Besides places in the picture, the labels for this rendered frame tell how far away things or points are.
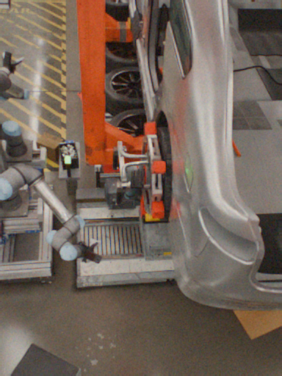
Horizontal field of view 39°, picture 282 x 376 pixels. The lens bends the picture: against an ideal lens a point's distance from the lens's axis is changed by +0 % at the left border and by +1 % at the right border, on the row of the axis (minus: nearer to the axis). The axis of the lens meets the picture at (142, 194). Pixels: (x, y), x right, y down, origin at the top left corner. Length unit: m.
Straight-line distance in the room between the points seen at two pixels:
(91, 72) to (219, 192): 1.39
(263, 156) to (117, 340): 1.66
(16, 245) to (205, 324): 1.56
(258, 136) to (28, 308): 2.11
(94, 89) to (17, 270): 1.42
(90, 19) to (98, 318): 2.05
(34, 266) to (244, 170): 1.66
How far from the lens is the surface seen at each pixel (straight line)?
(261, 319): 3.34
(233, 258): 1.84
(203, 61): 2.17
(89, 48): 2.68
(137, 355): 3.06
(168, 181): 2.51
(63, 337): 3.11
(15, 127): 2.92
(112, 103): 4.08
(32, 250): 3.23
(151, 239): 3.23
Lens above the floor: 2.90
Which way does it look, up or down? 50 degrees down
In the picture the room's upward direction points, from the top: 6 degrees clockwise
